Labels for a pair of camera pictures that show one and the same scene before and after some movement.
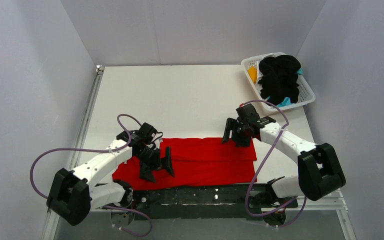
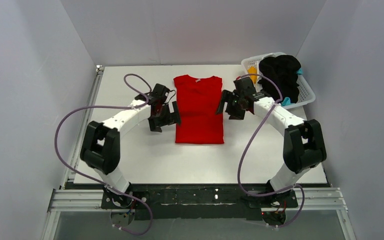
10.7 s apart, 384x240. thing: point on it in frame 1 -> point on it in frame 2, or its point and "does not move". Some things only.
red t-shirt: [195, 160] -> [198, 99]
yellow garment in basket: [252, 72] does not move
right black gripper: [238, 129] -> [230, 105]
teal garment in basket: [286, 102] does not move
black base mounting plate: [243, 203] does not move
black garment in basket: [279, 78] does not move
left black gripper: [154, 162] -> [165, 117]
